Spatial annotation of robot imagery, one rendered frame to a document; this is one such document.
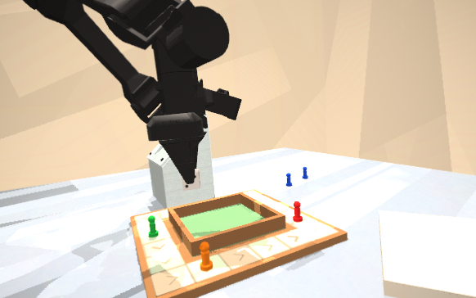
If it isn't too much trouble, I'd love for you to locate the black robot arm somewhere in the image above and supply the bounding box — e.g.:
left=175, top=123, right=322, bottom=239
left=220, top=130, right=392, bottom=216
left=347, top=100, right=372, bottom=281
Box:
left=23, top=0, right=242, bottom=124

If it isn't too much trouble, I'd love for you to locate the red pawn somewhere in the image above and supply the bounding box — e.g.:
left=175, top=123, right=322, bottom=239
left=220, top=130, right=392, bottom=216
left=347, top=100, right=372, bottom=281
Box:
left=293, top=201, right=303, bottom=223

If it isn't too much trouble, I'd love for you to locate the orange pawn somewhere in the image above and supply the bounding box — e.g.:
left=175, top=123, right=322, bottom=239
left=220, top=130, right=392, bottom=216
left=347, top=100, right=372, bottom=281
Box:
left=200, top=242, right=213, bottom=272

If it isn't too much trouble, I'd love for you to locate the green pawn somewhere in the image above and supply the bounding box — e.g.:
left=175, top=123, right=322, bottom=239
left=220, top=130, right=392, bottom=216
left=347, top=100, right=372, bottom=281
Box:
left=147, top=216, right=159, bottom=238

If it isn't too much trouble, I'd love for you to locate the white die with black pips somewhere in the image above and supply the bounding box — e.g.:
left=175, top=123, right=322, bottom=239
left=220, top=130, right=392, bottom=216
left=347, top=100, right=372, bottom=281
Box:
left=182, top=169, right=201, bottom=191

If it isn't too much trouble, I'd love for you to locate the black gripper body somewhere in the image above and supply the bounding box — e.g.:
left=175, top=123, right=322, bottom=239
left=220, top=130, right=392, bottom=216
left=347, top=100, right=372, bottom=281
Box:
left=146, top=72, right=208, bottom=142

